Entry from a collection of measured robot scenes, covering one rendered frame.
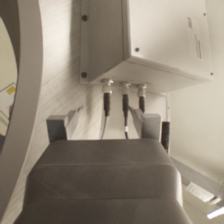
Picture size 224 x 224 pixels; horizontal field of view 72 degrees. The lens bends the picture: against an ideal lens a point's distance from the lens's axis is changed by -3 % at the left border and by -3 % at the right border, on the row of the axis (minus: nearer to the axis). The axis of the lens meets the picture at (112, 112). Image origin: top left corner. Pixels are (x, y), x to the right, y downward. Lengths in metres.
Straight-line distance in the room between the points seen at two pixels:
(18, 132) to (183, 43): 0.25
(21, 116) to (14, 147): 0.03
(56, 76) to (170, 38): 0.18
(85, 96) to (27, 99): 0.10
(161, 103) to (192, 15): 0.18
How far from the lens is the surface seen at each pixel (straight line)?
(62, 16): 0.32
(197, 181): 5.16
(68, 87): 0.27
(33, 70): 0.21
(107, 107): 0.25
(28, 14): 0.25
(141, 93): 0.29
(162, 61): 0.22
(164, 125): 0.35
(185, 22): 0.29
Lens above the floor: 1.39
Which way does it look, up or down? 27 degrees up
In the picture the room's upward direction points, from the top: 44 degrees clockwise
